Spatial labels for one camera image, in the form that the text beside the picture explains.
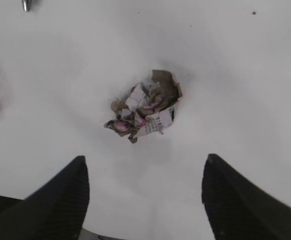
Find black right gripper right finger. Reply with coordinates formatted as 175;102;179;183
201;153;291;240

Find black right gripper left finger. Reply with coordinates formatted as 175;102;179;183
0;155;90;240

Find brown paper scrap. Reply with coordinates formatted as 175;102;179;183
104;69;183;144

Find beige grip pen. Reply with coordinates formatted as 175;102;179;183
21;0;43;13

